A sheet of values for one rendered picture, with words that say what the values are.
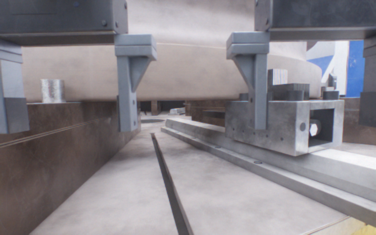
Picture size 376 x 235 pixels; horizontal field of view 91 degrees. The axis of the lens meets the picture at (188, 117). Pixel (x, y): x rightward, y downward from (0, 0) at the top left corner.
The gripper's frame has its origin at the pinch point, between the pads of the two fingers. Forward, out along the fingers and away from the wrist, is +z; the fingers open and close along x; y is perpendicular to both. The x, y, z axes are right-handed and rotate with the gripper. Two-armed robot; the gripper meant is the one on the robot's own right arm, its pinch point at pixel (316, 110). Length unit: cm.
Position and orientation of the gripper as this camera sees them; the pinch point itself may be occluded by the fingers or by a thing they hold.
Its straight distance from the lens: 25.6
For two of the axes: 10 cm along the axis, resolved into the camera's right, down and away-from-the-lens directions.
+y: -0.1, 1.0, -10.0
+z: 0.2, 10.0, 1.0
